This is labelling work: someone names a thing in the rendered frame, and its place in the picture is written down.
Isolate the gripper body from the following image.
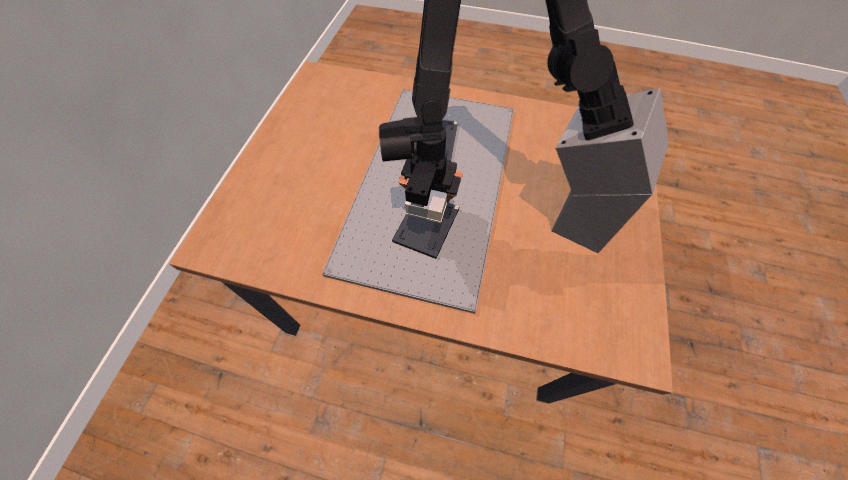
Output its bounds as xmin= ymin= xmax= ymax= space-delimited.
xmin=401 ymin=154 xmax=461 ymax=195

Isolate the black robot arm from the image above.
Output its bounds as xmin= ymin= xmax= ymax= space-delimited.
xmin=379 ymin=0 xmax=634 ymax=207

